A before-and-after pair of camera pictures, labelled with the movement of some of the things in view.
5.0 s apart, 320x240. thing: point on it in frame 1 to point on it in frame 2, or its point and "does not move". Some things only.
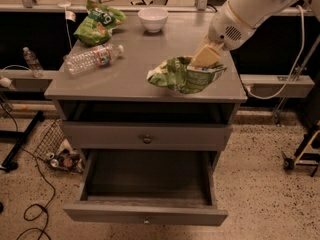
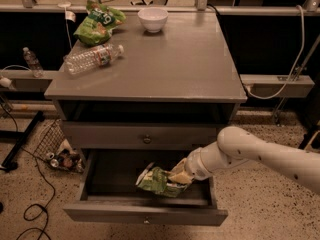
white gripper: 224,28 to 194,165
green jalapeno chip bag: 177,73 to 155,179
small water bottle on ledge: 33,63 does not move
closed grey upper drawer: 100,135 does not move
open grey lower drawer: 149,187 does not move
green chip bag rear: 101,20 does not move
